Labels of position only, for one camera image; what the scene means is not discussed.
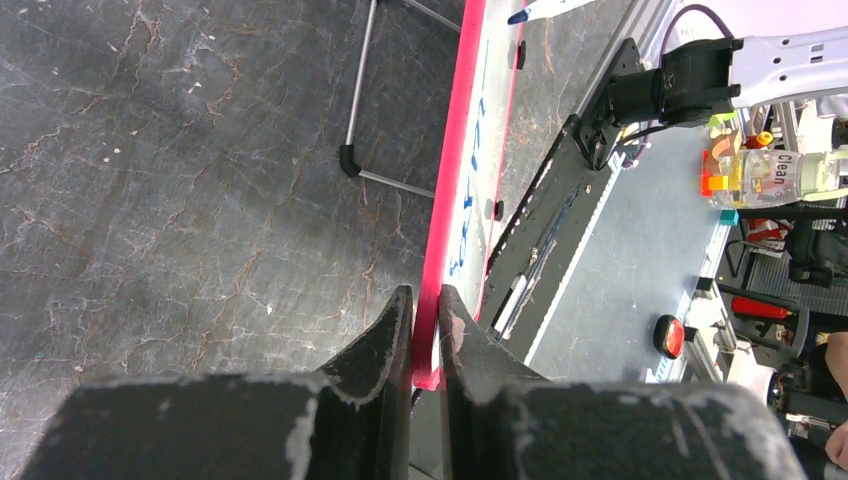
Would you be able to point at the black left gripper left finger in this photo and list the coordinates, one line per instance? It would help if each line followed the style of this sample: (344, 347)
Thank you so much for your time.
(347, 419)

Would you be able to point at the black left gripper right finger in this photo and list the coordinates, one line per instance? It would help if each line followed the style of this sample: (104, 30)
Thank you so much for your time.
(503, 420)

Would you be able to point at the white board with pink rim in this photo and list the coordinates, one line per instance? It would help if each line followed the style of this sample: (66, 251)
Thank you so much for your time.
(460, 236)

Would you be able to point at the blue white marker pen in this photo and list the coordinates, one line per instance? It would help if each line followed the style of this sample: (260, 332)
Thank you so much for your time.
(545, 9)

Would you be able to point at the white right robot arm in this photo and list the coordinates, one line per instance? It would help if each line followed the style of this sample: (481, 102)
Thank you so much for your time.
(703, 78)

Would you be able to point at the red round button device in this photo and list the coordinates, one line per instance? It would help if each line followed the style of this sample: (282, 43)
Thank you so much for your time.
(669, 336)

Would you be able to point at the black board clip near corner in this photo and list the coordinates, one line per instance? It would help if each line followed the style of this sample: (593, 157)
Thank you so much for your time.
(498, 210)

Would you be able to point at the metal board stand leg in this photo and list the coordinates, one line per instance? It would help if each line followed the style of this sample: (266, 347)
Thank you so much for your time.
(400, 95)

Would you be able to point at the clear cleaner spray bottle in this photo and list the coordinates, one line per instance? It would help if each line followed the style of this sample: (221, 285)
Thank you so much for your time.
(775, 178)

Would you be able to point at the small toy blocks pile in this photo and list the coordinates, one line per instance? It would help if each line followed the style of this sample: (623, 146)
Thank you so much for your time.
(722, 164)

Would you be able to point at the black board clip far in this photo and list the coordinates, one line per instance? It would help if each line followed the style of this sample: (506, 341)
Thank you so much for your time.
(521, 53)

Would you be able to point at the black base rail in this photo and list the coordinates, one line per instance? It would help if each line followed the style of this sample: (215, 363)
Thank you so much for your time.
(546, 235)

